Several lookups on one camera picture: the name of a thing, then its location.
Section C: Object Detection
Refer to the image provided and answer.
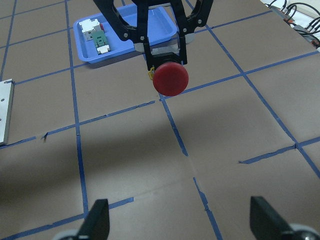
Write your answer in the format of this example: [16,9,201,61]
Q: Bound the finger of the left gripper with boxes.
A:
[143,39,155,71]
[178,33,188,65]

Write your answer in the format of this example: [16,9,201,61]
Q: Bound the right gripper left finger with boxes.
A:
[74,199,110,240]

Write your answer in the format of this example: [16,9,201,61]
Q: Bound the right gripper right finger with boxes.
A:
[249,196,298,240]

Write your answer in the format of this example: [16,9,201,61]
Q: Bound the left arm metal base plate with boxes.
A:
[0,79,15,146]

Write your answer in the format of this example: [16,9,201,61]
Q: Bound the blue plastic tray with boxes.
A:
[72,3,178,65]

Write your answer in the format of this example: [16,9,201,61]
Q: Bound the white red switch block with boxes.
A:
[78,18,104,41]

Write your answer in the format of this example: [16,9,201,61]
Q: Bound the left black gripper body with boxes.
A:
[92,0,215,45]

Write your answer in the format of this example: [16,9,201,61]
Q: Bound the green white connector block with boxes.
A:
[91,30,108,48]

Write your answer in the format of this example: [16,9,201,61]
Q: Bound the tangled cables on desk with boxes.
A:
[264,0,320,53]

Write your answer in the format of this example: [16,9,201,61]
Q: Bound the red emergency stop button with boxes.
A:
[146,52,189,97]

